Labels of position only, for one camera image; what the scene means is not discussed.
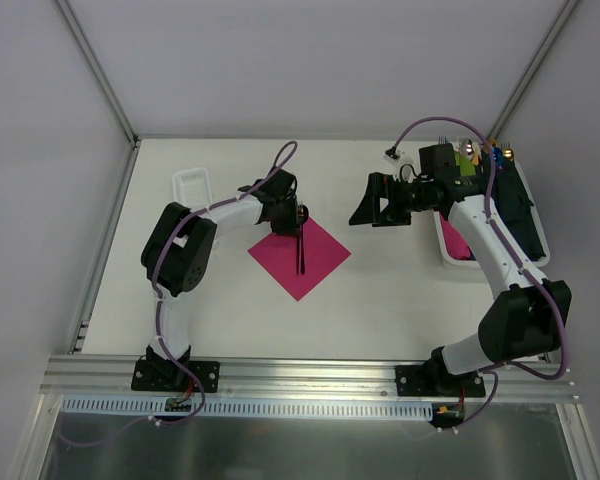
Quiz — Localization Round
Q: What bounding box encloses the green rolled napkin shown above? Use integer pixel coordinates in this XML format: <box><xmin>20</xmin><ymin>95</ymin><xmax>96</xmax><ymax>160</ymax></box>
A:
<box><xmin>455</xmin><ymin>152</ymin><xmax>476</xmax><ymax>176</ymax></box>

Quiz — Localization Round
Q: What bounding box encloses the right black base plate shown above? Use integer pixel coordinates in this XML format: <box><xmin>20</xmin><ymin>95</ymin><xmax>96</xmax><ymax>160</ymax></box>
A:
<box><xmin>394</xmin><ymin>364</ymin><xmax>486</xmax><ymax>398</ymax></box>

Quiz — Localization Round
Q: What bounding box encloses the magenta paper napkin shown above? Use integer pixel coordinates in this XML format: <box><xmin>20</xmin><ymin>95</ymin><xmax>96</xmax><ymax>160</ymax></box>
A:
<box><xmin>248</xmin><ymin>218</ymin><xmax>351</xmax><ymax>301</ymax></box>

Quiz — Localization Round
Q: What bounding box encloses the left aluminium frame post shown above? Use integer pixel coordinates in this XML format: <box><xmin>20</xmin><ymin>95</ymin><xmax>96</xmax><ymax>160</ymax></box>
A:
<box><xmin>51</xmin><ymin>0</ymin><xmax>138</xmax><ymax>148</ymax></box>

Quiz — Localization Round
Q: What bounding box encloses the right aluminium frame post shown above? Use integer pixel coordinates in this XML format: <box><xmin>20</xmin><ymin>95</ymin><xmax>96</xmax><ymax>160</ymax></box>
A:
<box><xmin>488</xmin><ymin>0</ymin><xmax>582</xmax><ymax>137</ymax></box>

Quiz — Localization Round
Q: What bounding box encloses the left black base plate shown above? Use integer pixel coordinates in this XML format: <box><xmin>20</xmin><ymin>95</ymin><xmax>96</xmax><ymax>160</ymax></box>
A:
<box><xmin>131</xmin><ymin>356</ymin><xmax>220</xmax><ymax>393</ymax></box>

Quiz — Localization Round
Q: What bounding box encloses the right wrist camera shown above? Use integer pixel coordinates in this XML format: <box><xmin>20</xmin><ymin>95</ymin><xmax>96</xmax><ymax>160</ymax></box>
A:
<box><xmin>384</xmin><ymin>146</ymin><xmax>404</xmax><ymax>166</ymax></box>

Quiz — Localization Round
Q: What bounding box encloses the aluminium front rail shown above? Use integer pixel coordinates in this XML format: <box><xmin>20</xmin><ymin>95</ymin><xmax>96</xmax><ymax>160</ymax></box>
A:
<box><xmin>39</xmin><ymin>354</ymin><xmax>581</xmax><ymax>404</ymax></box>

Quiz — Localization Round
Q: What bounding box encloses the black fork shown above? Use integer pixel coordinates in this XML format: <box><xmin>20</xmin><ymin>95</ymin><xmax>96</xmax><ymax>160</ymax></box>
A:
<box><xmin>296</xmin><ymin>204</ymin><xmax>306</xmax><ymax>275</ymax></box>

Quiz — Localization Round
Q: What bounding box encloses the purple metallic spoon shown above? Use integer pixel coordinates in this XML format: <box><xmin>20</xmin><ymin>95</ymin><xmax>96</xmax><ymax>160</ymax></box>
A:
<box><xmin>298</xmin><ymin>205</ymin><xmax>309</xmax><ymax>275</ymax></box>

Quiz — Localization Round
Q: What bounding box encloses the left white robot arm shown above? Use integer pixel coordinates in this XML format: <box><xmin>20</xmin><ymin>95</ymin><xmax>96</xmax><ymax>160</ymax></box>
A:
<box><xmin>132</xmin><ymin>167</ymin><xmax>308</xmax><ymax>391</ymax></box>

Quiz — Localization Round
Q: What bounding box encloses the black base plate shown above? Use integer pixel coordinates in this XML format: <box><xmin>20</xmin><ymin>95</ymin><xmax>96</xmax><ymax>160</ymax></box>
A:
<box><xmin>131</xmin><ymin>356</ymin><xmax>220</xmax><ymax>393</ymax></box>
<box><xmin>394</xmin><ymin>364</ymin><xmax>486</xmax><ymax>398</ymax></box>

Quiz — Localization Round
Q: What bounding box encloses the white slotted cable duct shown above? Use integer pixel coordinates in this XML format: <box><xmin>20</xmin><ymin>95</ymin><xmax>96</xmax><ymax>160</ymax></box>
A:
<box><xmin>61</xmin><ymin>395</ymin><xmax>434</xmax><ymax>422</ymax></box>

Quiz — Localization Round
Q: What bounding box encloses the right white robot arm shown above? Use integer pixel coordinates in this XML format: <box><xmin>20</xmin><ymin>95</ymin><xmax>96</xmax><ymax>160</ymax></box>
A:
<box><xmin>349</xmin><ymin>143</ymin><xmax>572</xmax><ymax>396</ymax></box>

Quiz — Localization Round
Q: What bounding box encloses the dark navy rolled napkin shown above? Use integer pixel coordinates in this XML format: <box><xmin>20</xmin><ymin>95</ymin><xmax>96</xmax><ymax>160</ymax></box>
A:
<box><xmin>492</xmin><ymin>160</ymin><xmax>545</xmax><ymax>261</ymax></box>

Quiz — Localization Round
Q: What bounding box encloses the blue spoon in roll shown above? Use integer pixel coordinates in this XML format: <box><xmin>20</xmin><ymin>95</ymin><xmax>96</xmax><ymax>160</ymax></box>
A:
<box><xmin>492</xmin><ymin>147</ymin><xmax>504</xmax><ymax>168</ymax></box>

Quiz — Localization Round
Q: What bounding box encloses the small white utensil basket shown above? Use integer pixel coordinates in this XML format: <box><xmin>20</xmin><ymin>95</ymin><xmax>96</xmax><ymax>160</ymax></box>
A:
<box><xmin>172</xmin><ymin>167</ymin><xmax>213</xmax><ymax>210</ymax></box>

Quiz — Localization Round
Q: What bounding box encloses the aluminium frame post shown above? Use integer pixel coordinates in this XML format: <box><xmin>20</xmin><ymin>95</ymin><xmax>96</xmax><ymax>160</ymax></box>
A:
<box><xmin>51</xmin><ymin>0</ymin><xmax>138</xmax><ymax>148</ymax></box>
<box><xmin>488</xmin><ymin>0</ymin><xmax>582</xmax><ymax>137</ymax></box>

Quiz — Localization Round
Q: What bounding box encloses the silver spoon in roll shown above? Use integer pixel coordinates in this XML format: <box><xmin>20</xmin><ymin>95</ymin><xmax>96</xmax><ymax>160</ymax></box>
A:
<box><xmin>459</xmin><ymin>139</ymin><xmax>481</xmax><ymax>165</ymax></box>

